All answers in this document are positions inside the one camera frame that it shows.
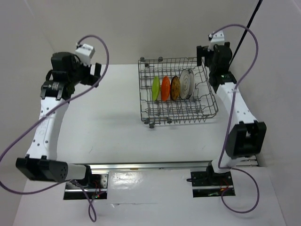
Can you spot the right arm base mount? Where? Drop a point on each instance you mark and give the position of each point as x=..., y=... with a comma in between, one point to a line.
x=204, y=185

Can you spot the orange plate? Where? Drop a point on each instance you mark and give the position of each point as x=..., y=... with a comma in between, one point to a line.
x=165, y=88

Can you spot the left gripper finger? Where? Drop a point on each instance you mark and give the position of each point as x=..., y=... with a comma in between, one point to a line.
x=90, y=80
x=97, y=71

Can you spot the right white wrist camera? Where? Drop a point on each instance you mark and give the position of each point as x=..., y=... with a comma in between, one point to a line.
x=216, y=39

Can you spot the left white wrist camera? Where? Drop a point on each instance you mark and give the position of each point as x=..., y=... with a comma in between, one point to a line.
x=85, y=53

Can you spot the grey wire dish rack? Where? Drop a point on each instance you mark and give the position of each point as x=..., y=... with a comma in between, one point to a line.
x=200, y=107

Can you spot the white plate with grey rings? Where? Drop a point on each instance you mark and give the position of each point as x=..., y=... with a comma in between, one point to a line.
x=185, y=83

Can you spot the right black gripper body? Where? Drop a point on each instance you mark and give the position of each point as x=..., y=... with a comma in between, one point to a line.
x=212, y=65

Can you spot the brown yellow patterned plate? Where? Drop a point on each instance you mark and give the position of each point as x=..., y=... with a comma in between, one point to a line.
x=175, y=88

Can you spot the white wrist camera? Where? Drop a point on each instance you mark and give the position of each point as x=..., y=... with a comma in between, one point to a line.
x=216, y=39
x=85, y=53

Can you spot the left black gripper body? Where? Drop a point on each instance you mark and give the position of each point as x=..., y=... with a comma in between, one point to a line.
x=80, y=69

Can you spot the black corner pole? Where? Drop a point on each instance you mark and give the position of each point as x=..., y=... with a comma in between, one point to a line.
x=243, y=33

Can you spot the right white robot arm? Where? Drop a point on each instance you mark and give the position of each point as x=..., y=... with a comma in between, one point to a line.
x=245, y=134

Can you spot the white plate with blue rim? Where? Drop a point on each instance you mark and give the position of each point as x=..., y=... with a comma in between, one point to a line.
x=192, y=83

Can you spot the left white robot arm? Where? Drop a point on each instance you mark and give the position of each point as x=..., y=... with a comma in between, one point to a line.
x=40, y=162

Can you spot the green plate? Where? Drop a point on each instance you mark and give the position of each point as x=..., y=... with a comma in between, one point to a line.
x=155, y=88

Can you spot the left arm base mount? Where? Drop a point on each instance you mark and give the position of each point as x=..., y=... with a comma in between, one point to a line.
x=96, y=188

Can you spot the aluminium rail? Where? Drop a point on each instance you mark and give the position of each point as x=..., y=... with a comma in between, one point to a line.
x=172, y=165

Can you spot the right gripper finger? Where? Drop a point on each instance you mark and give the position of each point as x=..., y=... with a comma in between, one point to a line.
x=202, y=52
x=227, y=46

